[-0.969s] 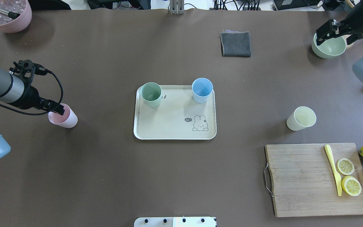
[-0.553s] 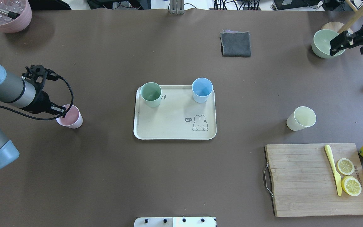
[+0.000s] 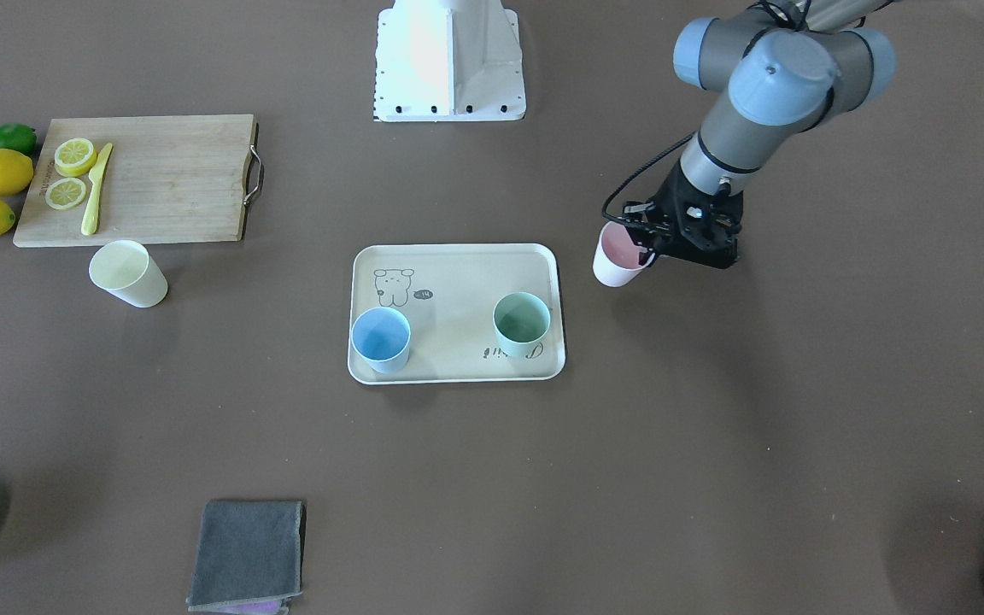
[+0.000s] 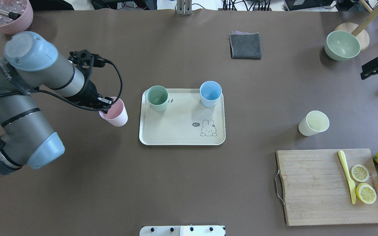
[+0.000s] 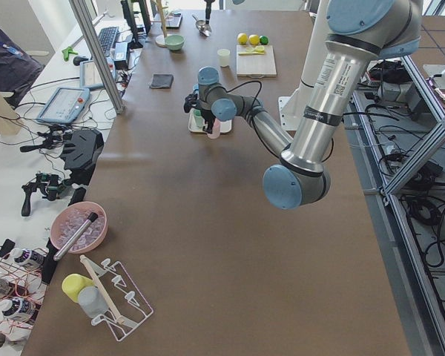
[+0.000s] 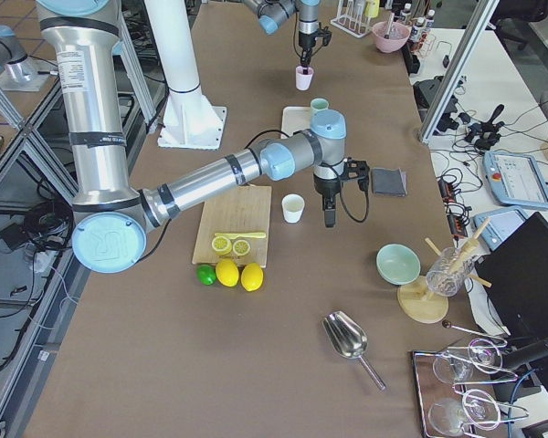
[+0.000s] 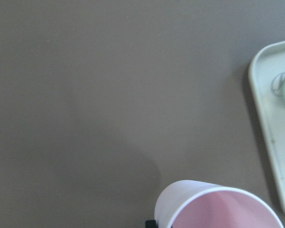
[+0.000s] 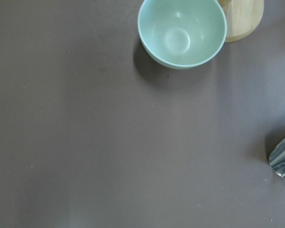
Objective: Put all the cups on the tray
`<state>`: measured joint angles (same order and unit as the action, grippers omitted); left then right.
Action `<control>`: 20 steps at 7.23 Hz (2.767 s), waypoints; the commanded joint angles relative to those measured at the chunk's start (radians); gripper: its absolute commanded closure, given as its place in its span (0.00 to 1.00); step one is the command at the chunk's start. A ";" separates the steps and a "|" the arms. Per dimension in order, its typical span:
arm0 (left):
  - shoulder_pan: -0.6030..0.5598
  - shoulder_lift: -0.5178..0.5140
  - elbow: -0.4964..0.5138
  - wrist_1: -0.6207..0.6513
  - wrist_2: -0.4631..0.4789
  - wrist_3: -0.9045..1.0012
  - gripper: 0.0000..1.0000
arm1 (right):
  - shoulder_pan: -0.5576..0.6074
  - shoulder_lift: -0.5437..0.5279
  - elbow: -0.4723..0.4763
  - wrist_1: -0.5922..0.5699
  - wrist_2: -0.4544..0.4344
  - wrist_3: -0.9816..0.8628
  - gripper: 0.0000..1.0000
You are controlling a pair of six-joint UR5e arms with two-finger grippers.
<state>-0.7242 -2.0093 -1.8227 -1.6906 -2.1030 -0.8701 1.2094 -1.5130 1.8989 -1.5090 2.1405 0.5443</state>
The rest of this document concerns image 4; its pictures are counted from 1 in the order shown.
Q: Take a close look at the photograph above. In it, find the lemon half slice upper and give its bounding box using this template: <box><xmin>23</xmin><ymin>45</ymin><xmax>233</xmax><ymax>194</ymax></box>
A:
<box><xmin>350</xmin><ymin>164</ymin><xmax>369</xmax><ymax>183</ymax></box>

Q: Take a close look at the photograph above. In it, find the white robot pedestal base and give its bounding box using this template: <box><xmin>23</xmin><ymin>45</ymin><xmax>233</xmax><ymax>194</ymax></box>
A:
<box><xmin>139</xmin><ymin>225</ymin><xmax>226</xmax><ymax>236</ymax></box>

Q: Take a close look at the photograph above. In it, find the lemon half slice lower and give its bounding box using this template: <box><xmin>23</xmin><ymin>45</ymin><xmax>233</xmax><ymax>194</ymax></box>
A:
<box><xmin>355</xmin><ymin>183</ymin><xmax>377</xmax><ymax>204</ymax></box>

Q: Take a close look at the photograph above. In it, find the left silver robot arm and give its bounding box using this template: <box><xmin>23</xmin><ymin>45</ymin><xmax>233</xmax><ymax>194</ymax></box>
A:
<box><xmin>0</xmin><ymin>31</ymin><xmax>116</xmax><ymax>177</ymax></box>

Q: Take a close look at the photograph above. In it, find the aluminium frame post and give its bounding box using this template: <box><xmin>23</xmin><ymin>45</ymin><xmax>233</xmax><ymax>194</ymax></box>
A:
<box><xmin>176</xmin><ymin>0</ymin><xmax>192</xmax><ymax>15</ymax></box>

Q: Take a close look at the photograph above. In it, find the pink bowl with ice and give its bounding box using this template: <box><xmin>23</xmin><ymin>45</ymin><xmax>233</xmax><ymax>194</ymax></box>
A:
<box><xmin>0</xmin><ymin>0</ymin><xmax>33</xmax><ymax>35</ymax></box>

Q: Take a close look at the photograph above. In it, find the wooden mug tree stand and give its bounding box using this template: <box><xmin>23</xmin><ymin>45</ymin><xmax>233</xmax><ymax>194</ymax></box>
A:
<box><xmin>334</xmin><ymin>0</ymin><xmax>378</xmax><ymax>52</ymax></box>

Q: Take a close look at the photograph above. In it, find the cream rabbit serving tray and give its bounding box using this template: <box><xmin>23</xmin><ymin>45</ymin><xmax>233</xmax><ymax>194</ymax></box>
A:
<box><xmin>138</xmin><ymin>88</ymin><xmax>226</xmax><ymax>146</ymax></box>

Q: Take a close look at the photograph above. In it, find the lemon half slice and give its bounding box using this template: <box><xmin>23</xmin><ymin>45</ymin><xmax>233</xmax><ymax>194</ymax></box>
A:
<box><xmin>350</xmin><ymin>164</ymin><xmax>369</xmax><ymax>183</ymax></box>
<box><xmin>355</xmin><ymin>183</ymin><xmax>377</xmax><ymax>204</ymax></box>

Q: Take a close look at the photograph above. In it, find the cream yellow plastic cup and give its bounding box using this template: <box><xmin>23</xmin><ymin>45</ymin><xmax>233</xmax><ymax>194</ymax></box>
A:
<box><xmin>298</xmin><ymin>110</ymin><xmax>330</xmax><ymax>136</ymax></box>

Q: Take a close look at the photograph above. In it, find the green ceramic bowl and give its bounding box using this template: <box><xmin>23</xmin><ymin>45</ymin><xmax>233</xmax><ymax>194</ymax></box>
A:
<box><xmin>324</xmin><ymin>31</ymin><xmax>361</xmax><ymax>61</ymax></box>

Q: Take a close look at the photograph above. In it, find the pink plastic cup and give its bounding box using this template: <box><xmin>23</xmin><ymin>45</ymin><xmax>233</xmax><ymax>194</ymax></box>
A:
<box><xmin>99</xmin><ymin>98</ymin><xmax>128</xmax><ymax>127</ymax></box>

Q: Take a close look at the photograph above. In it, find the bamboo cutting board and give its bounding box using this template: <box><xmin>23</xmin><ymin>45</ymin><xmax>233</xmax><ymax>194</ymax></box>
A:
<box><xmin>276</xmin><ymin>149</ymin><xmax>378</xmax><ymax>226</ymax></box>

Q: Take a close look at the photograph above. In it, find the yellow plastic knife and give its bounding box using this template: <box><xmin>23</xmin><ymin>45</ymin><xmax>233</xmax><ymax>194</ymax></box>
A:
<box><xmin>338</xmin><ymin>150</ymin><xmax>357</xmax><ymax>204</ymax></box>

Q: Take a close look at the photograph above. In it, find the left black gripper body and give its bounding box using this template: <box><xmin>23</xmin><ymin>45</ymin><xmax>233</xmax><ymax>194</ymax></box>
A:
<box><xmin>65</xmin><ymin>49</ymin><xmax>107</xmax><ymax>109</ymax></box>

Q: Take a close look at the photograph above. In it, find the folded grey cloth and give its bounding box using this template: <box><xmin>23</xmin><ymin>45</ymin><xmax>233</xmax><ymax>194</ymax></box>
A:
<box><xmin>229</xmin><ymin>31</ymin><xmax>262</xmax><ymax>60</ymax></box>

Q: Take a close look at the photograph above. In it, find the green plastic cup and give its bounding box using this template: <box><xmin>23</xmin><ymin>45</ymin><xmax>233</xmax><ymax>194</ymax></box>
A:
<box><xmin>146</xmin><ymin>85</ymin><xmax>169</xmax><ymax>112</ymax></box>

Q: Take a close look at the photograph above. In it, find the blue plastic cup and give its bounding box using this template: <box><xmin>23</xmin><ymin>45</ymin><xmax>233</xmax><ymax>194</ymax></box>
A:
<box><xmin>199</xmin><ymin>81</ymin><xmax>222</xmax><ymax>108</ymax></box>

